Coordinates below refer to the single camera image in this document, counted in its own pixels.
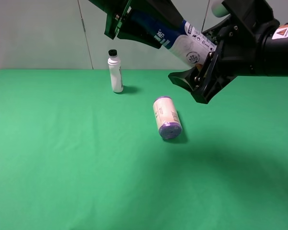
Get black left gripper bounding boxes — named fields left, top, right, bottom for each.
left=89, top=0, right=183, bottom=49

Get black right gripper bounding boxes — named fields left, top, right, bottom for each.
left=168, top=0, right=280, bottom=104

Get purple and cream wrapped roll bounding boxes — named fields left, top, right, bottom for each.
left=153, top=96, right=182, bottom=139

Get green table cloth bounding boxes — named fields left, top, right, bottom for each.
left=0, top=69, right=288, bottom=230

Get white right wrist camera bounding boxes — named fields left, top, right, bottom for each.
left=211, top=0, right=230, bottom=18

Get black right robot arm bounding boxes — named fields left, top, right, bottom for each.
left=168, top=0, right=288, bottom=104

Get blue capped white bottle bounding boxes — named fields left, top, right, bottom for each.
left=132, top=11, right=216, bottom=67

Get white bottle with black brush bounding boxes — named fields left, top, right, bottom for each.
left=108, top=49, right=123, bottom=93

